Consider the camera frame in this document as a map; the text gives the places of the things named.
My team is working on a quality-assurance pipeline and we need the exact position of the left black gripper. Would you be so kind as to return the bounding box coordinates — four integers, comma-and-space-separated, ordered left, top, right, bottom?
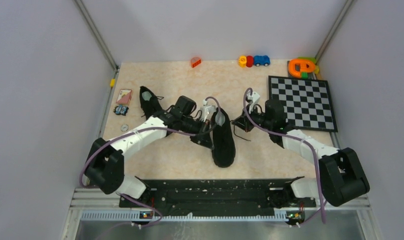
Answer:
180, 115, 214, 150

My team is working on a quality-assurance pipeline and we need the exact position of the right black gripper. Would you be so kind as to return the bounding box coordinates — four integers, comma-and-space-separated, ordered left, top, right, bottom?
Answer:
232, 103, 273, 133

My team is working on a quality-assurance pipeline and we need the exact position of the black shoe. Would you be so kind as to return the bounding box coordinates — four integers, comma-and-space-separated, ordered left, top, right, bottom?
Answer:
139, 86, 164, 120
211, 108, 236, 168

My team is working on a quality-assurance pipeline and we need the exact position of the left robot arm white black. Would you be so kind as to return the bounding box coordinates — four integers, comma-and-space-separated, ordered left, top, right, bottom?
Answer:
80, 96, 221, 207

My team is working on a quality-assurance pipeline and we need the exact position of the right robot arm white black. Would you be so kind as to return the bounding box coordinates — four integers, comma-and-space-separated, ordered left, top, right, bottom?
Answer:
233, 99, 371, 207

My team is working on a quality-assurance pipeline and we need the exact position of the yellow toy cylinder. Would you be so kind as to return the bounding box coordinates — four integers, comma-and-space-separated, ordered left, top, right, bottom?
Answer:
238, 55, 247, 68

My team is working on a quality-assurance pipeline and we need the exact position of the red toy cylinder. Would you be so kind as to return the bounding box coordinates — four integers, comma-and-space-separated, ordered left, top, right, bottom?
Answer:
246, 55, 254, 68

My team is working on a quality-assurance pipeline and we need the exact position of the blue toy car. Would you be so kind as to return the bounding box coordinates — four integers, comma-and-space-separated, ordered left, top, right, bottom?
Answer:
253, 55, 271, 67

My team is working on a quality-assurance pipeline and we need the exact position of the orange toy brick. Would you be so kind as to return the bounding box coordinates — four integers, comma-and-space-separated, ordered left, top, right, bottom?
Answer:
190, 57, 202, 68

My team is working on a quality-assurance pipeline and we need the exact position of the black white checkerboard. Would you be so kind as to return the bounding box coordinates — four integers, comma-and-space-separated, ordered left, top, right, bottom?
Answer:
268, 76, 338, 132

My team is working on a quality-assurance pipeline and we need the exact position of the small round metal disc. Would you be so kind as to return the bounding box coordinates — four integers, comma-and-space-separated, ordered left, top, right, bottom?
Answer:
120, 124, 129, 132

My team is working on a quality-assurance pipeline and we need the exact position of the pink triangle card box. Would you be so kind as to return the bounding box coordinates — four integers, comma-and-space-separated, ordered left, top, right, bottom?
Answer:
116, 89, 133, 106

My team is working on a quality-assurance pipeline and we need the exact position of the small blue black toy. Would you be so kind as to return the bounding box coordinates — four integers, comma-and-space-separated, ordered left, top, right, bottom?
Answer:
113, 105, 129, 116

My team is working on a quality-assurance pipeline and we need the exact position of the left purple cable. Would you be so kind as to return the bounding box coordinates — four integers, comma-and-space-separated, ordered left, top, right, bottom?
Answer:
79, 96, 222, 229

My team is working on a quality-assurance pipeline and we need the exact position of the purple cable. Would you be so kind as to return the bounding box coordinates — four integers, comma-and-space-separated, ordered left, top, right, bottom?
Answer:
79, 96, 222, 229
243, 87, 328, 228

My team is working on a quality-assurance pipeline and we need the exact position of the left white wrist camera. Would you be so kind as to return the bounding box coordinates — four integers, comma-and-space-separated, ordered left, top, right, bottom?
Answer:
200, 104, 217, 122

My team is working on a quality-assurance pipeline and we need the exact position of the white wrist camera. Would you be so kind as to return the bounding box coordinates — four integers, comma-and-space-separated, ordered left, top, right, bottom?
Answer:
200, 104, 217, 122
246, 91, 260, 113

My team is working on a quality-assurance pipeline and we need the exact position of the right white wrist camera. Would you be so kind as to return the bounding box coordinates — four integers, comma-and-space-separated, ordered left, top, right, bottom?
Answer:
246, 91, 260, 113

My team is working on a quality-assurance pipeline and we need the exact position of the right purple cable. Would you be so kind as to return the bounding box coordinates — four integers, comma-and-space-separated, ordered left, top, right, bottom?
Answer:
243, 87, 328, 228

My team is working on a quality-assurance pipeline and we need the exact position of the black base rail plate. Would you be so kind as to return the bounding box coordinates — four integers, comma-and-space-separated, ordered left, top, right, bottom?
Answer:
138, 178, 319, 218

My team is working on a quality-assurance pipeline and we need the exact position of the orange ring toy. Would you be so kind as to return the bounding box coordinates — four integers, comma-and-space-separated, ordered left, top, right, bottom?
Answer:
287, 58, 318, 79

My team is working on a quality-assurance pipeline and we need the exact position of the yellow clip on rail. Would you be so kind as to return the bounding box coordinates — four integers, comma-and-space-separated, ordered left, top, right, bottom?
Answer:
109, 78, 115, 88

